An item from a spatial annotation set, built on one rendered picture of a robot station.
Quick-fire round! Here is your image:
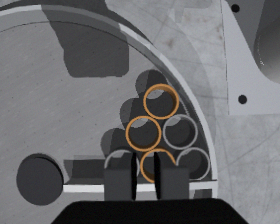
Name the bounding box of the bronze bushing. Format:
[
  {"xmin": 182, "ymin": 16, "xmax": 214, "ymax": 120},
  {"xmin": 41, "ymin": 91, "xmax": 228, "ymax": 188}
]
[
  {"xmin": 143, "ymin": 83, "xmax": 179, "ymax": 119},
  {"xmin": 125, "ymin": 115, "xmax": 161, "ymax": 151},
  {"xmin": 140, "ymin": 145, "xmax": 176, "ymax": 183}
]

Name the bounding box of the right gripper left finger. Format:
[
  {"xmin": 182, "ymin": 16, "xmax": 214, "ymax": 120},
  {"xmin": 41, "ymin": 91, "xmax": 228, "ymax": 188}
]
[{"xmin": 103, "ymin": 152, "xmax": 137, "ymax": 201}]

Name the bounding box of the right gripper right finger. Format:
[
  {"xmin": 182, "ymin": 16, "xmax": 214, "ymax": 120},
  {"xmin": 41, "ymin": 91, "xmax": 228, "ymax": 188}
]
[{"xmin": 154, "ymin": 151, "xmax": 189, "ymax": 200}]

